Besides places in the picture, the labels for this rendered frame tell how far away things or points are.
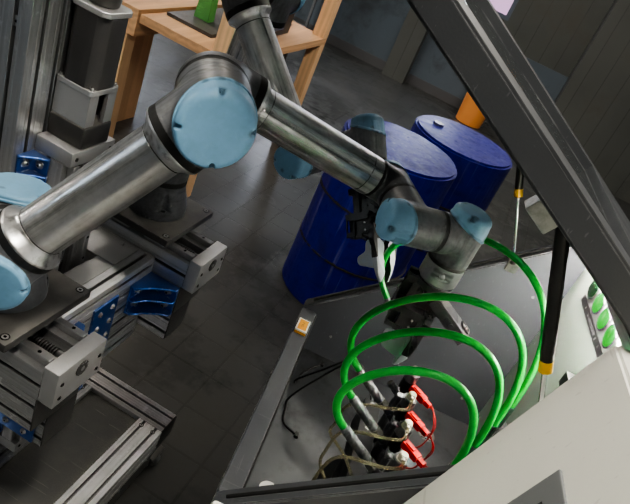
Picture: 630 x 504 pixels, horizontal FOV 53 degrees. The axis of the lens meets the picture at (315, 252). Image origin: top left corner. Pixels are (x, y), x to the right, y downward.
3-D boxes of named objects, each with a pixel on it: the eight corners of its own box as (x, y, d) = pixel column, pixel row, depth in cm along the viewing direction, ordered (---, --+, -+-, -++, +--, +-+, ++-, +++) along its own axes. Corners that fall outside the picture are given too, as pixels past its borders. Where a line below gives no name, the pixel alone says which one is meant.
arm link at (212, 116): (8, 274, 110) (267, 101, 99) (-13, 332, 98) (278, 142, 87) (-50, 229, 103) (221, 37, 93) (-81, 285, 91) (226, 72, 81)
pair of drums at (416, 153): (452, 275, 423) (525, 154, 377) (381, 360, 318) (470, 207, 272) (356, 215, 443) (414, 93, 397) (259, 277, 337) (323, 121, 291)
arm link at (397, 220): (364, 214, 115) (416, 227, 119) (379, 249, 106) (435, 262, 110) (382, 177, 111) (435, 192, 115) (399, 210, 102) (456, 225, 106)
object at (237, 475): (282, 350, 172) (302, 306, 164) (297, 357, 172) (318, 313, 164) (193, 541, 118) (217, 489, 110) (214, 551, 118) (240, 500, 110)
